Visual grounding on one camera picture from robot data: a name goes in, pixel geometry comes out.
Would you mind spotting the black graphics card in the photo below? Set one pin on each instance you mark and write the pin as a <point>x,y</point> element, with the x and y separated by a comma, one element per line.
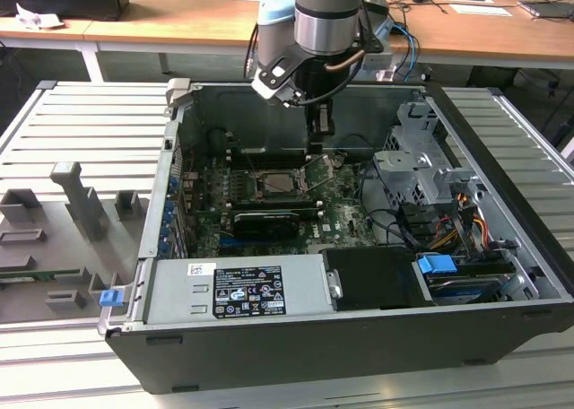
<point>264,225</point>

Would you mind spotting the black RAM slot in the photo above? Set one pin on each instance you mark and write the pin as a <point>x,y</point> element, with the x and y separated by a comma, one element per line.
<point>269,158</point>
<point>278,204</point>

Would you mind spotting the black open PC case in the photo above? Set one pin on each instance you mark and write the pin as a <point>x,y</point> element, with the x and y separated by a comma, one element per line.
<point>314,355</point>

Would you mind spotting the blue case latch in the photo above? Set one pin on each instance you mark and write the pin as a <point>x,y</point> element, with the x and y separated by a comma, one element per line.
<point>111,298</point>

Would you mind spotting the green RAM stick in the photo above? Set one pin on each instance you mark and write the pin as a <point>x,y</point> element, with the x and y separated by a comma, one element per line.
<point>45,274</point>

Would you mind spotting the wooden desk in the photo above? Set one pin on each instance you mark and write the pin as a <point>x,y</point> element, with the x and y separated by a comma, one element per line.
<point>143,25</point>

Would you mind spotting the crumpled white paper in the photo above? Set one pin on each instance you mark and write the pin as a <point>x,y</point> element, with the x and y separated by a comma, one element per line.
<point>36,20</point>

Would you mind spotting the grey parts rack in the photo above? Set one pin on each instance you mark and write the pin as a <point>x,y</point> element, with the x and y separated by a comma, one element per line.
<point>67,247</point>

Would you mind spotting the grey power supply unit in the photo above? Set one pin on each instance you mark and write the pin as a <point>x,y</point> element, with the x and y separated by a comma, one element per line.
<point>179,292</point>

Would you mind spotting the silver CPU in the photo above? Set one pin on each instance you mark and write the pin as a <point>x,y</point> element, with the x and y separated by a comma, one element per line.
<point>278,184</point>

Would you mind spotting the CPU socket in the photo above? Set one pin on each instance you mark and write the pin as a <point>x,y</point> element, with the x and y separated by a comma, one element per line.
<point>299,195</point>

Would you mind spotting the black plastic air shroud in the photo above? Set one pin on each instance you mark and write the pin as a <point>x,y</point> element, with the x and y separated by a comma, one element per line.
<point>372,279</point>

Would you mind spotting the green motherboard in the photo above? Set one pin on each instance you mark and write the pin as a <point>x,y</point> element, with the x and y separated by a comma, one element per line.
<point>341,220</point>

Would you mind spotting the grey laptop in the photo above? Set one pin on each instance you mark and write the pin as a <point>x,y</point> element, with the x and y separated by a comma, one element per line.
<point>549,9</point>

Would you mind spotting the white paper sheet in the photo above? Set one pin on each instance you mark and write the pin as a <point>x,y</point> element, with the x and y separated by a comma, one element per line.
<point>480,10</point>

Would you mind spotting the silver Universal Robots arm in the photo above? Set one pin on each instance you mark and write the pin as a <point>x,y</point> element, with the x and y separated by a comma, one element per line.
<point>327,19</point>

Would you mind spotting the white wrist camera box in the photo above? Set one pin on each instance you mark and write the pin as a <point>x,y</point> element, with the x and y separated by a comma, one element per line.
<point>273,84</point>

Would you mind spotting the silver metal disk bay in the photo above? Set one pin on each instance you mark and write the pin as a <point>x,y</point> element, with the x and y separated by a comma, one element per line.
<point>403,171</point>

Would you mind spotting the hard disk in blue carrier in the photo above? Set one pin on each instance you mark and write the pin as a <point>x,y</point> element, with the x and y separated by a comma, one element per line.
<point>435,264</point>

